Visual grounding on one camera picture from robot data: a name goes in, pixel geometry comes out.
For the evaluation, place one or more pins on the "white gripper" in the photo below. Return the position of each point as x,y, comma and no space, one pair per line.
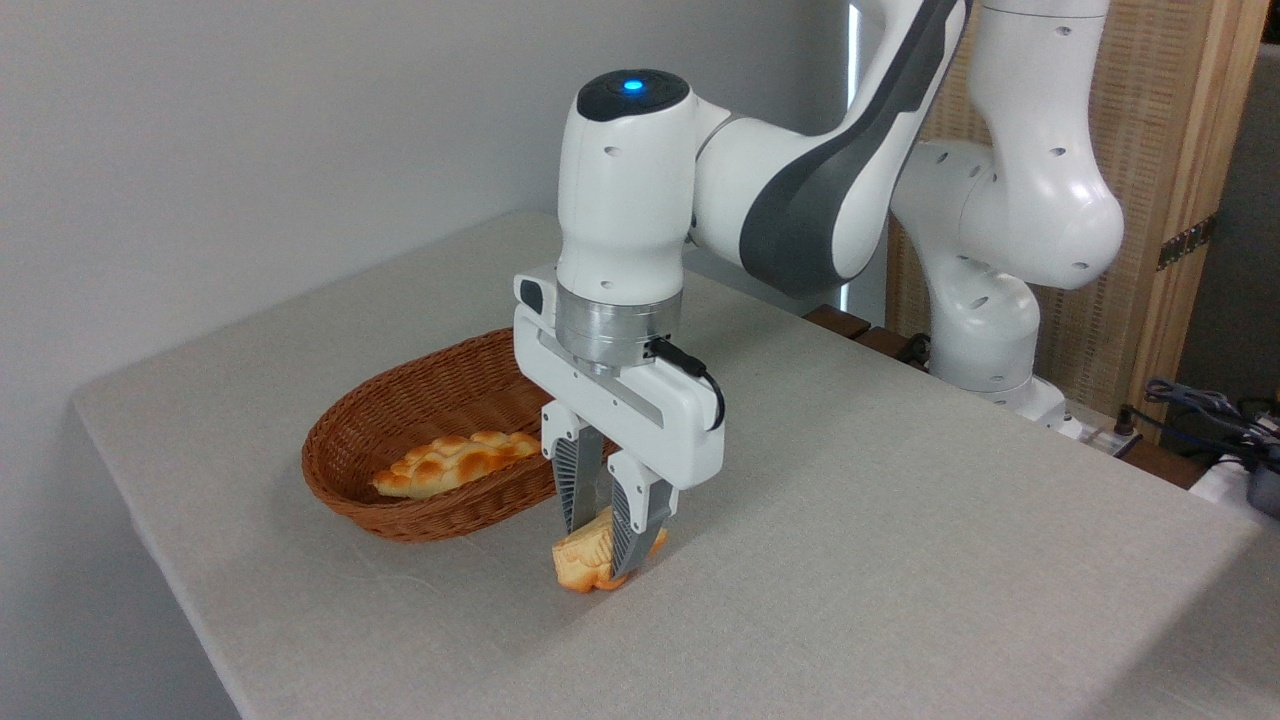
670,420

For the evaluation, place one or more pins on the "round golden bread bun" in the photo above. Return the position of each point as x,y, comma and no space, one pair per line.
580,560

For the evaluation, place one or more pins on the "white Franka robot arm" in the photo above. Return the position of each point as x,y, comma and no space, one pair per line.
800,190

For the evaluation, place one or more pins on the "braided golden bread loaf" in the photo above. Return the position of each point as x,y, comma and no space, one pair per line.
450,465

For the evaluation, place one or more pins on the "brown wicker oval basket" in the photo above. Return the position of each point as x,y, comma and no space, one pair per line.
420,400

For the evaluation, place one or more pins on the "dark brown wooden slats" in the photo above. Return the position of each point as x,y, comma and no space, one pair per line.
850,325

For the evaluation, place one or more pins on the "grey tablecloth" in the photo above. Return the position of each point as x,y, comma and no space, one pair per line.
900,540

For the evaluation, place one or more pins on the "brass hinge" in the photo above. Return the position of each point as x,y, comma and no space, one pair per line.
1187,242

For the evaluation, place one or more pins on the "dark grey device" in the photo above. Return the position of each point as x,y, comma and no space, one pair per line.
1265,490

